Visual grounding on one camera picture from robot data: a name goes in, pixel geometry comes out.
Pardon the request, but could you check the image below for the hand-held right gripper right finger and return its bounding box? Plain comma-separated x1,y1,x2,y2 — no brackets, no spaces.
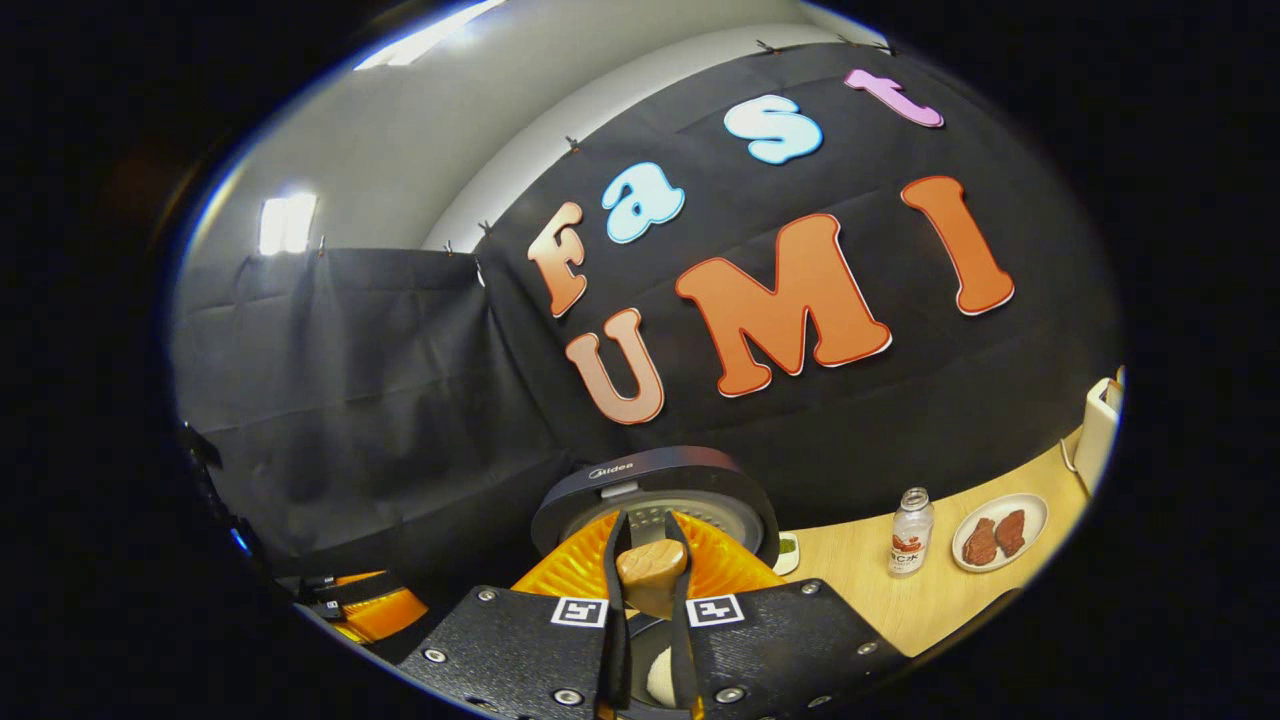
665,510,911,720

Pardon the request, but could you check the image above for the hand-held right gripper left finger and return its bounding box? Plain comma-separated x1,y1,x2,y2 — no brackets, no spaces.
395,510,633,720

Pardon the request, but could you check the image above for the wooden spoon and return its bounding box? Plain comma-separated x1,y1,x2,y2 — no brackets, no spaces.
615,540,691,621

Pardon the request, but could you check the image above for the grey white rice cooker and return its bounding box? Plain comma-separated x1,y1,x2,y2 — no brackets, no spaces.
530,446,781,713

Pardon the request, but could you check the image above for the black backdrop cloth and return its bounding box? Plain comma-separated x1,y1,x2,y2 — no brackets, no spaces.
170,40,1121,601

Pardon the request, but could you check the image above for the small clear plastic bottle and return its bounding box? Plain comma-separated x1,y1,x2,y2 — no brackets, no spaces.
888,487,935,579

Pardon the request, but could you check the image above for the white round plate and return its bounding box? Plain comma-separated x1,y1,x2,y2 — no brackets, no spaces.
951,493,1049,574

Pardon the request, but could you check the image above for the white toaster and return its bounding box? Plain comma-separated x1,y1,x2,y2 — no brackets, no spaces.
1073,365,1126,496

